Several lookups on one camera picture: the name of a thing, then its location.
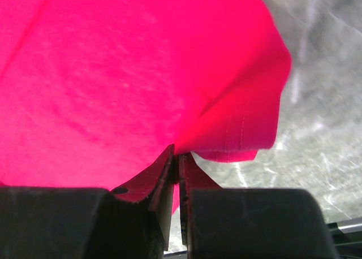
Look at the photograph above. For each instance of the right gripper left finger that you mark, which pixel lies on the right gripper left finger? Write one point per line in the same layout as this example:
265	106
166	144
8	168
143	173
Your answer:
130	221

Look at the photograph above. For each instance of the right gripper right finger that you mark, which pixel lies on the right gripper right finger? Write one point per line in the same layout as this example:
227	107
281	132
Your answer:
221	222

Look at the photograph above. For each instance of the pink t shirt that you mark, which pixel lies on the pink t shirt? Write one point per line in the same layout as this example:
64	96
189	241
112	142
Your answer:
92	91

